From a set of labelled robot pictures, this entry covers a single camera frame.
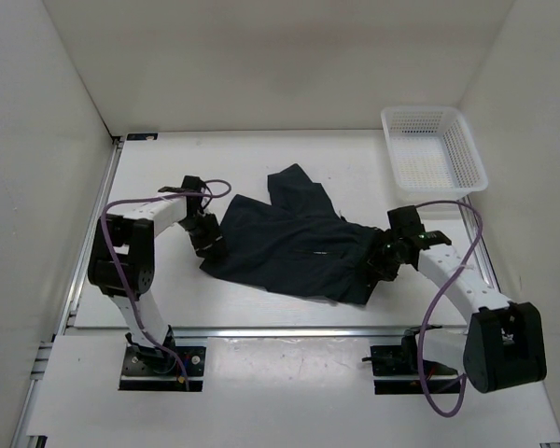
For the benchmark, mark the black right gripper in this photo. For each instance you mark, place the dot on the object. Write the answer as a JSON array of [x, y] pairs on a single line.
[[382, 271]]

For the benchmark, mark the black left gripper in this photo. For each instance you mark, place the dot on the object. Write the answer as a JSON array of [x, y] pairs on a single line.
[[215, 236]]

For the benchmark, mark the dark navy shorts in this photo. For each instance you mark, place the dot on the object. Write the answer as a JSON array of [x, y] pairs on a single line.
[[295, 244]]

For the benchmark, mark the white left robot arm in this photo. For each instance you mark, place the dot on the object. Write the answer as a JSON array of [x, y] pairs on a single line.
[[122, 260]]

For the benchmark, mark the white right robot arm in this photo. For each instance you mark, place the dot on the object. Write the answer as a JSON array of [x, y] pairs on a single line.
[[503, 344]]

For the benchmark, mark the white perforated plastic basket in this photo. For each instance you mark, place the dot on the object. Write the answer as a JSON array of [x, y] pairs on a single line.
[[432, 153]]

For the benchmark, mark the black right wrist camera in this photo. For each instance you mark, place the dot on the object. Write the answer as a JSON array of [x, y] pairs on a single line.
[[405, 221]]

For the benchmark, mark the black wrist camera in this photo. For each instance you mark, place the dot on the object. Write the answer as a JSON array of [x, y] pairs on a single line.
[[405, 221], [192, 183]]

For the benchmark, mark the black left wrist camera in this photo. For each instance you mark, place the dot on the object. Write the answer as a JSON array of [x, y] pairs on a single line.
[[192, 183]]

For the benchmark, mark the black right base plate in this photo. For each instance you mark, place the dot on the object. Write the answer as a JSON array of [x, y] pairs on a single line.
[[393, 374]]

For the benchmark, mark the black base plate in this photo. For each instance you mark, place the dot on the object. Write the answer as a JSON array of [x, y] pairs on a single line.
[[393, 374], [139, 374]]

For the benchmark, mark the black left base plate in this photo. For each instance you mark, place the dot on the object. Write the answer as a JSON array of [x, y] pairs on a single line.
[[139, 374]]

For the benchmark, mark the aluminium frame rail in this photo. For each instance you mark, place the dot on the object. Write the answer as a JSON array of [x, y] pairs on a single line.
[[279, 371]]

